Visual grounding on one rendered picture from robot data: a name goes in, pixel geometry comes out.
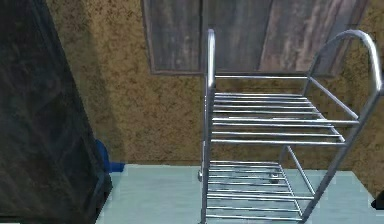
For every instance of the black object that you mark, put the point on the black object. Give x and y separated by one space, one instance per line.
379 201

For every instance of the grey wooden framed window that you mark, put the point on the grey wooden framed window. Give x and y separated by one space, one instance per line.
240 36

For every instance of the dark grey cabinet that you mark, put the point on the dark grey cabinet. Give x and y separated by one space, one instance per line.
40 126

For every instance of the blue object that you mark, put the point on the blue object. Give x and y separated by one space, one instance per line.
106 160

